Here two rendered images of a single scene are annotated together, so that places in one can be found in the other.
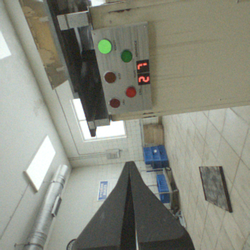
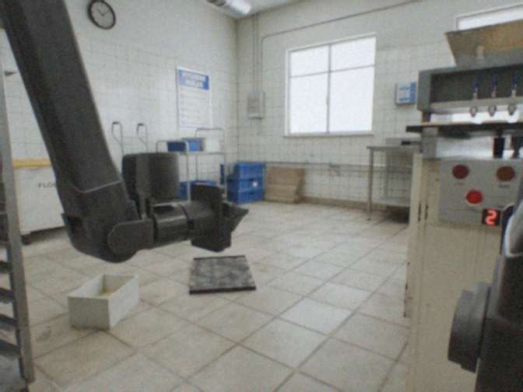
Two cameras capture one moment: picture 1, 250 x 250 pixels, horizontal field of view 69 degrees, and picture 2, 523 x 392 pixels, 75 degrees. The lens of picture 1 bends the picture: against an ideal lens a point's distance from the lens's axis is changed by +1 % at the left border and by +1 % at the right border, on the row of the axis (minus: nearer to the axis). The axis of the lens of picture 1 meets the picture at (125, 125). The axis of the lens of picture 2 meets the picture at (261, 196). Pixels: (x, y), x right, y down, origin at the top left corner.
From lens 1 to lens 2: 0.39 m
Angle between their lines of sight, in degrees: 12
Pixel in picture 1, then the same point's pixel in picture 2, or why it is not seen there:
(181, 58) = not seen: hidden behind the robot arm
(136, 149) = (259, 150)
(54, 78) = (466, 39)
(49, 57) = (508, 36)
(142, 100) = (454, 208)
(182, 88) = (457, 261)
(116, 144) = (274, 115)
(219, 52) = not seen: hidden behind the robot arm
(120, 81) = (496, 186)
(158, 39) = not seen: outside the picture
